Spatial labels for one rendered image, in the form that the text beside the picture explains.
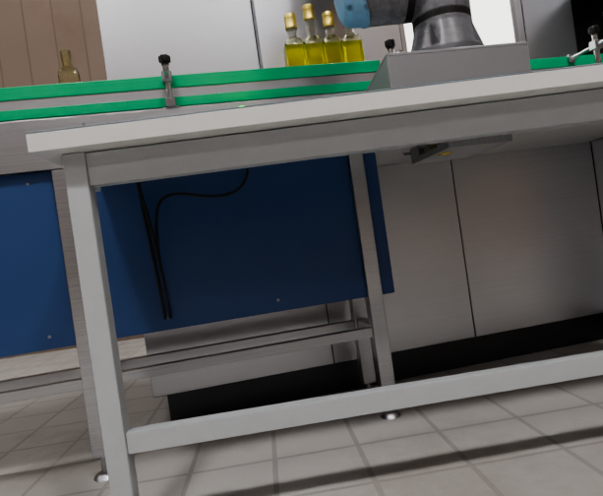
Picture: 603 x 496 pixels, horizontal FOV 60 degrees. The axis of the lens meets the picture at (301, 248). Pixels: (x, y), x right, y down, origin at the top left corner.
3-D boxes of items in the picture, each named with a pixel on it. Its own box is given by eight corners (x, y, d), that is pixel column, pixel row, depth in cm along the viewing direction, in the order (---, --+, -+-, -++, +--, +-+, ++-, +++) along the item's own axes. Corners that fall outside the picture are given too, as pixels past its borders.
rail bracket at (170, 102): (179, 109, 132) (172, 57, 131) (178, 100, 124) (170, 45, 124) (163, 110, 131) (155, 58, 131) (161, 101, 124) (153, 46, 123)
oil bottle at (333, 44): (347, 109, 157) (337, 39, 157) (352, 103, 152) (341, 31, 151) (329, 110, 156) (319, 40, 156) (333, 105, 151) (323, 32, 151)
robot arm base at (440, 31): (500, 47, 98) (493, -4, 98) (421, 55, 97) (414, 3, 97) (469, 78, 113) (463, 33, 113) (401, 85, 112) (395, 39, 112)
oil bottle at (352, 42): (366, 107, 158) (356, 37, 158) (371, 101, 152) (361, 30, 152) (348, 108, 157) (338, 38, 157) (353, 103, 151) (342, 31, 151)
